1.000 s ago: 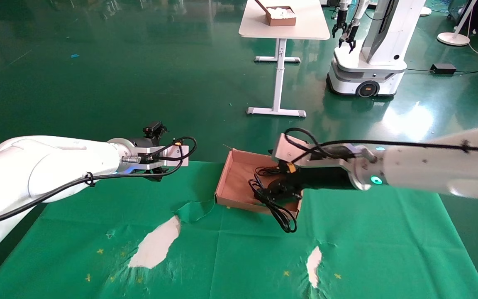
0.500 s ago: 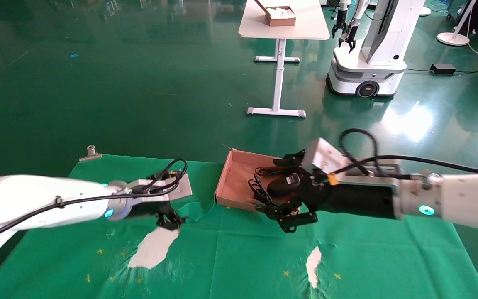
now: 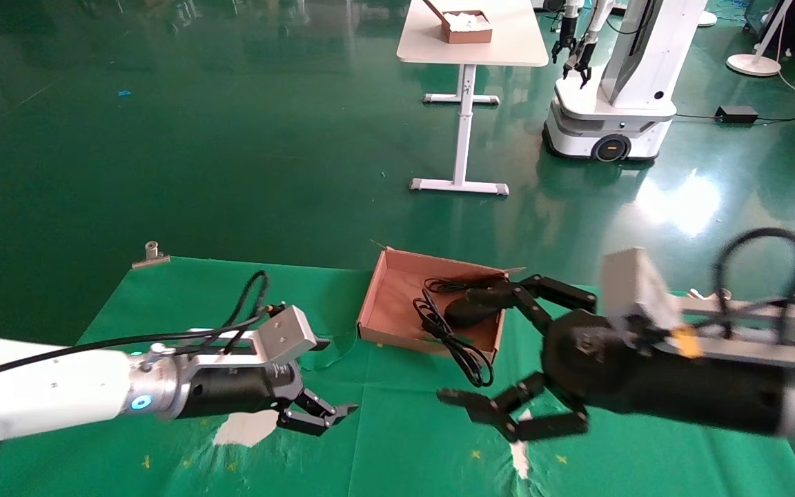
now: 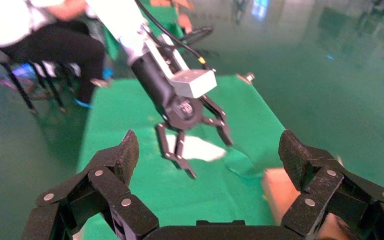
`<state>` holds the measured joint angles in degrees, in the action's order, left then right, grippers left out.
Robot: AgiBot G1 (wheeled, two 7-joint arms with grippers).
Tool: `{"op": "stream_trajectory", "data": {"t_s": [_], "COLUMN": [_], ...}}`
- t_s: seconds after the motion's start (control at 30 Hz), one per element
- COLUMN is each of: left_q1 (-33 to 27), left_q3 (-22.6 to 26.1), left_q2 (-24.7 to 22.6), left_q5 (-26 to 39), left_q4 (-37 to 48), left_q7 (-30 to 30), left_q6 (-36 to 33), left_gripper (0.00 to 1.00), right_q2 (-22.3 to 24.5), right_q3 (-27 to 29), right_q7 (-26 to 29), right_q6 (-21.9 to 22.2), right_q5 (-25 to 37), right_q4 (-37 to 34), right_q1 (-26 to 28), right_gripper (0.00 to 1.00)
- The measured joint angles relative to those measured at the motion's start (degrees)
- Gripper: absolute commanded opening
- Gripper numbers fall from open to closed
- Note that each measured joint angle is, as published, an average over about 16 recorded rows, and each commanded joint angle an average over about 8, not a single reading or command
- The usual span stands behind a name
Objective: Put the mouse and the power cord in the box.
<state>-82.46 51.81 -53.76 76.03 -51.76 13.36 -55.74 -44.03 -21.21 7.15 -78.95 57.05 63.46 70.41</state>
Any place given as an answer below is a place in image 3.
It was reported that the small brown cardboard box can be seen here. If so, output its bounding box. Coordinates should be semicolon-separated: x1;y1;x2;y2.
423;0;494;46

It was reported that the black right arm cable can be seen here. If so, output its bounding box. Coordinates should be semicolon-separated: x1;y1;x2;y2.
711;226;795;326

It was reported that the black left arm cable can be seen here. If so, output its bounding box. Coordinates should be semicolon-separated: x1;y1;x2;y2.
0;270;273;382

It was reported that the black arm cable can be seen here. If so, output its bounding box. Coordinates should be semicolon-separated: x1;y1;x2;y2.
0;270;273;382
711;226;795;326

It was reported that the green tablecloth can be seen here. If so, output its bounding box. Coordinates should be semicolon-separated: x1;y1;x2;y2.
0;256;795;497

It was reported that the white wheeled background robot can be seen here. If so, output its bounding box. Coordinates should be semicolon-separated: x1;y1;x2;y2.
542;0;710;164

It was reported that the thick black cable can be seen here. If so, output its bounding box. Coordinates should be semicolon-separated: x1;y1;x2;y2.
412;289;495;389

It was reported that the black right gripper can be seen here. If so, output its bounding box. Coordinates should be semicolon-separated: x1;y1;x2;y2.
436;274;793;443

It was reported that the black floor power cable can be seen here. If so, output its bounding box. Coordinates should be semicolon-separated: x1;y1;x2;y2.
674;107;795;127

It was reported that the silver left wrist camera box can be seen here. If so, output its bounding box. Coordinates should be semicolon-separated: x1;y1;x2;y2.
184;305;320;367

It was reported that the black power adapter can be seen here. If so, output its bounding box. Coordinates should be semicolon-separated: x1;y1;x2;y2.
716;105;760;126

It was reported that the open brown cardboard box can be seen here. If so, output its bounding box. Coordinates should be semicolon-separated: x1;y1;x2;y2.
357;241;524;365

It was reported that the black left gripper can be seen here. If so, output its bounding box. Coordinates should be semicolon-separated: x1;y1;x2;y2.
175;361;360;438

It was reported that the background robot black gripper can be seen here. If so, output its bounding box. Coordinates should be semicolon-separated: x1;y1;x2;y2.
562;37;595;89
552;26;580;66

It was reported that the white pedestal table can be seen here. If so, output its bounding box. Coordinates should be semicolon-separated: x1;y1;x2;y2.
396;0;550;197

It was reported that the white floor lamp stand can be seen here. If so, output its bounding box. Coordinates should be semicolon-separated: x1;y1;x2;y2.
726;0;795;78

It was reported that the white packing material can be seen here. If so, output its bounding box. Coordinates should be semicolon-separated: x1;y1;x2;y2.
444;10;493;33

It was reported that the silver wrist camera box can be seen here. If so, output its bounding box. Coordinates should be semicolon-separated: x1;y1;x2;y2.
184;305;320;367
600;247;685;336

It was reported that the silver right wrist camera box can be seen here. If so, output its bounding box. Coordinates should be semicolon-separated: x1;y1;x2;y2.
600;247;685;336

